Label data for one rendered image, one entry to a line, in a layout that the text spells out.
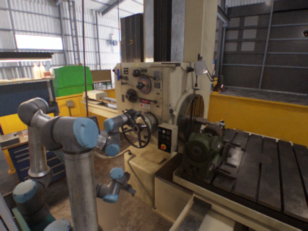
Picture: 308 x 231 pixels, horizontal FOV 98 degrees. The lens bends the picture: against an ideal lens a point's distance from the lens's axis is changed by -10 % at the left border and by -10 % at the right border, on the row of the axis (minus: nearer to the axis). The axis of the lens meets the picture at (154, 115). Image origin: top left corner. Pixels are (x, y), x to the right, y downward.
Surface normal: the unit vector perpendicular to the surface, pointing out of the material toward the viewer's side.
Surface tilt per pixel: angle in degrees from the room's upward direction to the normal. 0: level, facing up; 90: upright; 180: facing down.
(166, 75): 90
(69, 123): 35
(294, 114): 90
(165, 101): 90
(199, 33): 90
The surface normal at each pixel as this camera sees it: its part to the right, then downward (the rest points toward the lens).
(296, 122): -0.61, 0.25
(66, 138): -0.18, 0.15
